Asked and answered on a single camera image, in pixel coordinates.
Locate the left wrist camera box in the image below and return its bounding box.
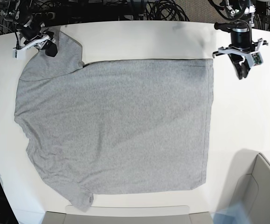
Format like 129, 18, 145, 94
251, 51, 263, 66

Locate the black power strip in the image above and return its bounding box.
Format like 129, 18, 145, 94
33, 12, 56, 21

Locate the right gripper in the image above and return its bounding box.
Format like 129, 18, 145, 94
17, 21, 58, 57

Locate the blue translucent object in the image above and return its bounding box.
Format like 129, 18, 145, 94
212, 202, 250, 224

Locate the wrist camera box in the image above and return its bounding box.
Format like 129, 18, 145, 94
13, 48, 26, 60
251, 51, 263, 66

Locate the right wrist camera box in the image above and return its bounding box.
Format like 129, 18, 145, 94
13, 48, 26, 60

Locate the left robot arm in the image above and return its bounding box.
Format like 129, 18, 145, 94
209, 0, 268, 80

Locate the grey bin right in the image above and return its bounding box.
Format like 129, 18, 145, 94
231, 154, 270, 224

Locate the grey T-shirt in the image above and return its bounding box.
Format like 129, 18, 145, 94
14, 33, 214, 211

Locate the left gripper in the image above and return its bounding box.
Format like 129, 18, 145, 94
212, 29, 269, 80

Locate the black cable bundle centre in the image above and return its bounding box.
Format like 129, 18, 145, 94
144, 0, 190, 22

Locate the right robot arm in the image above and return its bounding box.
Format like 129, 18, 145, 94
1, 0, 58, 60

